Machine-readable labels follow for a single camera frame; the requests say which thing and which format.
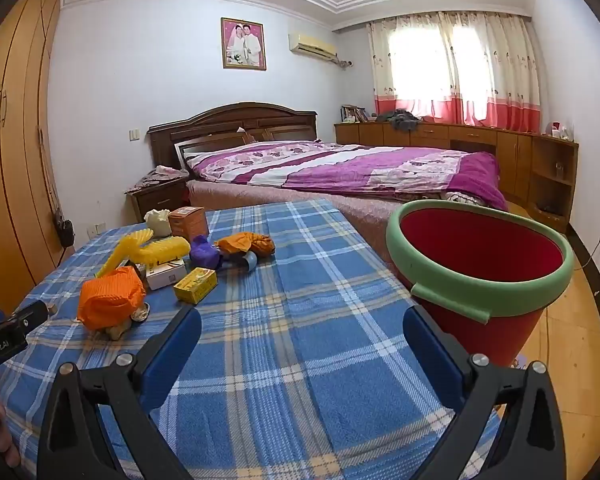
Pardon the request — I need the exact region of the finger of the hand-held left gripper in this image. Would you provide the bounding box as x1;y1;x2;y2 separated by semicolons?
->
0;301;48;342

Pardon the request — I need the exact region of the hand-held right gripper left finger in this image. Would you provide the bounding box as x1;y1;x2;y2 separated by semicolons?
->
36;304;203;480

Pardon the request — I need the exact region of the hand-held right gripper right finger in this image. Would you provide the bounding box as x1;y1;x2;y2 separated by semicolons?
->
402;304;563;480

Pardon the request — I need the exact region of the small yellow box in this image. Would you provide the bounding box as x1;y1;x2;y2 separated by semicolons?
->
173;267;218;305

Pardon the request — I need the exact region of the white medicine box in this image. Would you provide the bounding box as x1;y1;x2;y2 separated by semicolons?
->
145;257;187;291

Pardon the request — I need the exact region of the orange foam fruit net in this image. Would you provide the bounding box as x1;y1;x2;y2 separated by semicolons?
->
77;266;147;332

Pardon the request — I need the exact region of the purple plastic bag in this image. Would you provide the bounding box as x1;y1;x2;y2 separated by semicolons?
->
189;235;224;271

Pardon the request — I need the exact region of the red bucket with green rim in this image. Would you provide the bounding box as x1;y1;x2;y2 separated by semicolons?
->
385;199;576;368

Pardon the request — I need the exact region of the yellow foam fruit net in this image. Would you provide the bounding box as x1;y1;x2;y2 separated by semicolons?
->
132;236;191;264

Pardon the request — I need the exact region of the yellow toy comb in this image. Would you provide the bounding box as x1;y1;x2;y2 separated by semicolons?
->
96;228;154;278

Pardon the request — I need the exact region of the grey tape roll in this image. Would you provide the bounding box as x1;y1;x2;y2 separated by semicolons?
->
230;251;259;274

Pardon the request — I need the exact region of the white foam fruit net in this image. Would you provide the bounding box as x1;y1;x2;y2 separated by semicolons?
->
144;209;172;237

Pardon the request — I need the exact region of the orange cardboard box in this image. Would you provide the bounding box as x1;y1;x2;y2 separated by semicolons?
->
168;206;210;241

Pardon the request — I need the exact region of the person's left hand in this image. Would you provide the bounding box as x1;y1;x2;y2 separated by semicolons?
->
0;395;22;468

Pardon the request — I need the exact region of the black hanging pouch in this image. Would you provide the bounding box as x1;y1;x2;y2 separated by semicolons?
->
55;217;76;249

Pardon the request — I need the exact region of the blue plaid tablecloth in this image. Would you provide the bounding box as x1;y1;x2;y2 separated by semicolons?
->
0;199;506;480

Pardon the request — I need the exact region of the dark wooden nightstand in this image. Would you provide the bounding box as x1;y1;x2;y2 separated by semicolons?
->
125;172;191;224

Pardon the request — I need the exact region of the floral cloth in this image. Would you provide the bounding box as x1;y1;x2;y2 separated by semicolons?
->
125;164;190;195

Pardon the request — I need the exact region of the wooden wardrobe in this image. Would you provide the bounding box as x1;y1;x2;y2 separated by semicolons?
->
0;0;67;311

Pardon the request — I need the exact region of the bed with purple blanket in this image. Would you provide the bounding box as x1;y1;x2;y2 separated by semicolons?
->
186;179;511;261

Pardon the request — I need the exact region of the bed with purple bedding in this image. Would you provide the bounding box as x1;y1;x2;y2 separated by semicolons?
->
187;140;510;211

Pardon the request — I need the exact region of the white pillow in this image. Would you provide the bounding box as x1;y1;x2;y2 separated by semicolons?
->
174;138;246;173

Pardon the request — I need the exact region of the low wooden cabinet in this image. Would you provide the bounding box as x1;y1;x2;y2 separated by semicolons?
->
334;121;533;202

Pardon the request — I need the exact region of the wooden corner shelf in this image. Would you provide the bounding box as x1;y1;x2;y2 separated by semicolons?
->
527;132;580;235

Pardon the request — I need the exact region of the grey clothes pile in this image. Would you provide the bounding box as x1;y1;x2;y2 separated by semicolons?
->
386;108;421;133

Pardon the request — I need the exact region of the dark wooden bed headboard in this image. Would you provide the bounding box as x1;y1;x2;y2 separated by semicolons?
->
146;102;323;181

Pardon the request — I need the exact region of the cream and red curtain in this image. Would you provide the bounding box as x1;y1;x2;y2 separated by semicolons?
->
369;12;543;133

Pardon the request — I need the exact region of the framed wall photo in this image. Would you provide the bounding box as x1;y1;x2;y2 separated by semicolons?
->
221;17;267;71

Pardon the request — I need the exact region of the wall air conditioner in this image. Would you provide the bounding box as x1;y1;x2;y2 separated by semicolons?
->
288;33;339;64

